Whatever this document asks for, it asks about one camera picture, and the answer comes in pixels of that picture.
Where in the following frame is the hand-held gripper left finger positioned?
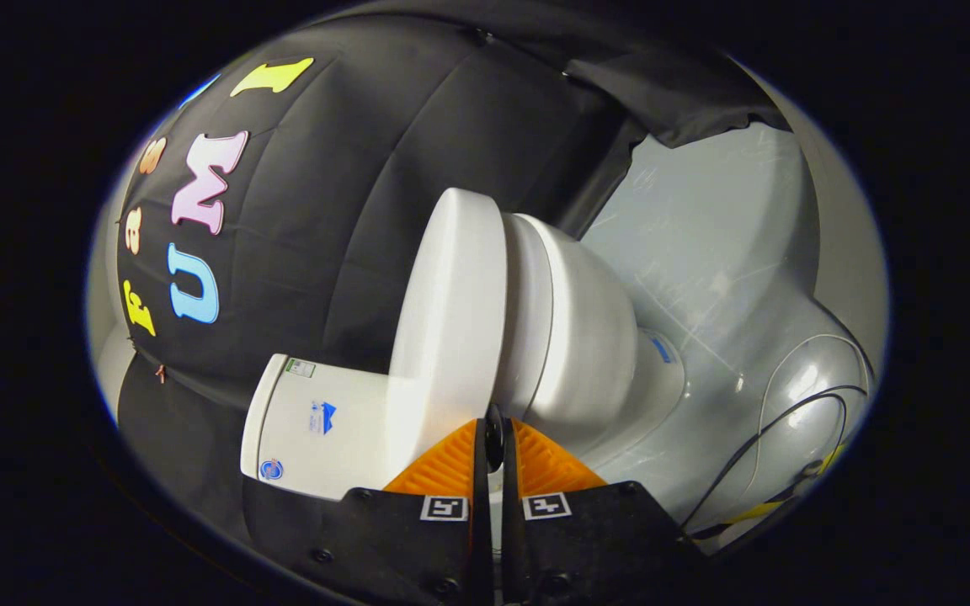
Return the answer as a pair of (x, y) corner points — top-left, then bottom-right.
(283, 404), (494, 606)

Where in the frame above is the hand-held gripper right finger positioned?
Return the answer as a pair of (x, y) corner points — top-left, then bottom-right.
(498, 417), (702, 606)

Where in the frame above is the white ceramic toilet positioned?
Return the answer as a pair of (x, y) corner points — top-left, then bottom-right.
(240, 213), (688, 504)

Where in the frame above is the black backdrop cloth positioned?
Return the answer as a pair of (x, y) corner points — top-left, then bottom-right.
(115, 0), (793, 540)

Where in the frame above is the thin white floor cable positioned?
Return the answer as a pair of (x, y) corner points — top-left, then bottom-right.
(750, 333), (878, 497)

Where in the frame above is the white toilet lid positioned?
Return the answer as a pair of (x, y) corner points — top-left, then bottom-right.
(387, 187), (509, 491)

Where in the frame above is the yellow cable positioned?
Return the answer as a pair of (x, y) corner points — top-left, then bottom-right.
(725, 444), (846, 527)

